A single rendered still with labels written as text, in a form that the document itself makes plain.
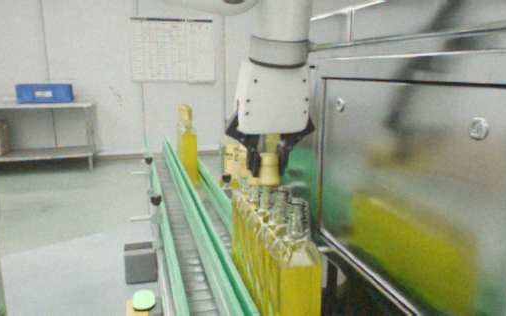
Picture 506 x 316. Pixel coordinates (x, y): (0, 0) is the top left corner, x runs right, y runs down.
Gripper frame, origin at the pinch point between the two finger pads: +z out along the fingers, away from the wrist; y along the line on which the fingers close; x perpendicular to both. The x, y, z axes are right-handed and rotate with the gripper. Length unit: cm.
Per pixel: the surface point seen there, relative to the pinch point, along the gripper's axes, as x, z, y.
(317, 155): -7.9, 3.8, -11.9
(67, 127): -537, 220, 114
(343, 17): -8.5, -19.5, -12.8
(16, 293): -37, 54, 50
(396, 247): 16.8, 4.6, -12.8
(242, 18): -580, 74, -136
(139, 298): -12.3, 36.4, 20.0
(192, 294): -7.0, 31.9, 10.1
